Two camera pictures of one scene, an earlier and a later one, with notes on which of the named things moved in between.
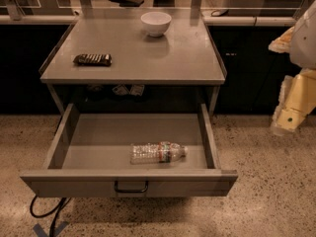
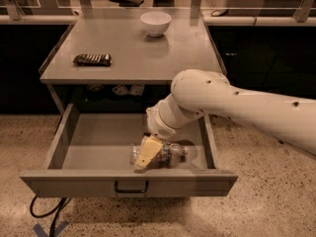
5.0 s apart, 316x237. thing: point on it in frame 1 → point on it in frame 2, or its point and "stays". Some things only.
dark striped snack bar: [93, 59] stays
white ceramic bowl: [156, 23] stays
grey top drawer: [92, 158] stays
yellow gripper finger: [296, 100] → [164, 118]
